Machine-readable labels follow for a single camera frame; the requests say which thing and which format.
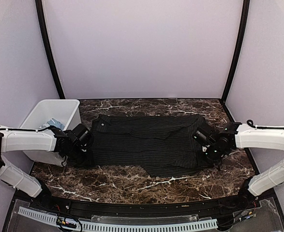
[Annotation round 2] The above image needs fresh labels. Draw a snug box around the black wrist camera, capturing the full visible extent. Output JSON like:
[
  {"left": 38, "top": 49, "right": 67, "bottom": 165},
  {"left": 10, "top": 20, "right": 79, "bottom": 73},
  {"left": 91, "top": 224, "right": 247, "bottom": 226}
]
[
  {"left": 72, "top": 123, "right": 92, "bottom": 146},
  {"left": 193, "top": 123, "right": 216, "bottom": 146}
]

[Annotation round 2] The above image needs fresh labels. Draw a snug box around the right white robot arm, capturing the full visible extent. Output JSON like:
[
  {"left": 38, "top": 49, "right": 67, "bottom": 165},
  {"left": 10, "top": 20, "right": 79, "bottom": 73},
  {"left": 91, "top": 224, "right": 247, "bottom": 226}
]
[{"left": 193, "top": 120, "right": 284, "bottom": 210}]

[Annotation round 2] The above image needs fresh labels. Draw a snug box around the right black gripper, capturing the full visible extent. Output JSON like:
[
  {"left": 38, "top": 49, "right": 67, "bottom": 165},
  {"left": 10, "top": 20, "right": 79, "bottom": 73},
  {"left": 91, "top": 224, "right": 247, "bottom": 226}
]
[{"left": 196, "top": 144, "right": 223, "bottom": 168}]

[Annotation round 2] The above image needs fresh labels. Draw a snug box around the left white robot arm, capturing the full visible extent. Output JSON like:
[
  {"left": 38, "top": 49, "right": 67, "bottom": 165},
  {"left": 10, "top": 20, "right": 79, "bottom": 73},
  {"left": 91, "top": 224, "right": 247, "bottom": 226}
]
[{"left": 0, "top": 124, "right": 94, "bottom": 211}]

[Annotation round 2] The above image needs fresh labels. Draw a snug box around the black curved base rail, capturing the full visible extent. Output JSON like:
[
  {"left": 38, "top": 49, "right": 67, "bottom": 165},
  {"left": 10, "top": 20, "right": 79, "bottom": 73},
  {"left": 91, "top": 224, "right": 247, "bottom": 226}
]
[{"left": 2, "top": 189, "right": 284, "bottom": 232}]

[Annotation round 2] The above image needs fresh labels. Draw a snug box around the white plastic laundry bin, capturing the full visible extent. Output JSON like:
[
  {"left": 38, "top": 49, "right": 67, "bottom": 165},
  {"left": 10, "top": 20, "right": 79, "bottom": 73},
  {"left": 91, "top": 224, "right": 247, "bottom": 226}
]
[{"left": 19, "top": 99, "right": 82, "bottom": 167}]

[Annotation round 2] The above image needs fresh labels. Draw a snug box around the black pinstriped shirt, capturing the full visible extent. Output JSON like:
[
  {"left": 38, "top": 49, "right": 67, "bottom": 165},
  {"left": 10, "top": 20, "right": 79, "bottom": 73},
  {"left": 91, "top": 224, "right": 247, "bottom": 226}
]
[{"left": 83, "top": 114, "right": 212, "bottom": 178}]

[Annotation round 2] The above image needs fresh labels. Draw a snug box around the white slotted cable duct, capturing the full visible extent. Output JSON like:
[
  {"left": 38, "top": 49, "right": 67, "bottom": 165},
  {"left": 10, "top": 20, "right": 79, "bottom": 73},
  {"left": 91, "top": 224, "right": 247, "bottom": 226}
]
[{"left": 18, "top": 207, "right": 218, "bottom": 232}]

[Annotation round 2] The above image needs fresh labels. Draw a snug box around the light blue garment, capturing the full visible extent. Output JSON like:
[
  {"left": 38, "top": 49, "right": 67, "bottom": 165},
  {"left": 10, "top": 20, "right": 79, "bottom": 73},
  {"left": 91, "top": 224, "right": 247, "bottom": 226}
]
[{"left": 38, "top": 118, "right": 65, "bottom": 130}]

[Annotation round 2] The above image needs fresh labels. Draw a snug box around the black frame post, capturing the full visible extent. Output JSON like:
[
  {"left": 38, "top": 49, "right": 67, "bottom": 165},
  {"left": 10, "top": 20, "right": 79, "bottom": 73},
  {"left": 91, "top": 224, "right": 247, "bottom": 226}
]
[
  {"left": 221, "top": 0, "right": 250, "bottom": 105},
  {"left": 35, "top": 0, "right": 65, "bottom": 99}
]

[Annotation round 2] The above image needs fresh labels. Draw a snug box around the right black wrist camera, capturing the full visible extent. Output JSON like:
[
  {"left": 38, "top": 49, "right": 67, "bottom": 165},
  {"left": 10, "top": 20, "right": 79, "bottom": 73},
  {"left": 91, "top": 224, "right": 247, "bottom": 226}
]
[{"left": 193, "top": 123, "right": 216, "bottom": 146}]

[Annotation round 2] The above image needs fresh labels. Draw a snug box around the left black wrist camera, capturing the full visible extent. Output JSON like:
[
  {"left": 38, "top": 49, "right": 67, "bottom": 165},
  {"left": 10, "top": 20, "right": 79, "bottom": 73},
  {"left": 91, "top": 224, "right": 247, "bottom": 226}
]
[{"left": 72, "top": 123, "right": 92, "bottom": 146}]

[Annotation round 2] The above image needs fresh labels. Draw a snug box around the left black frame post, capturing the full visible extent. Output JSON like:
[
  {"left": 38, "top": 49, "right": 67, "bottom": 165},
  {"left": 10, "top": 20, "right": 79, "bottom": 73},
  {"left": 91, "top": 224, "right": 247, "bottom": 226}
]
[{"left": 35, "top": 0, "right": 65, "bottom": 99}]

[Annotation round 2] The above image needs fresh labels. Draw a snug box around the right black frame post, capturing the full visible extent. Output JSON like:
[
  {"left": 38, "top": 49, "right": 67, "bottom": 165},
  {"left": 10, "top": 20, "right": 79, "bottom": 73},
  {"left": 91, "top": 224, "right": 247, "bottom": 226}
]
[{"left": 221, "top": 0, "right": 250, "bottom": 105}]

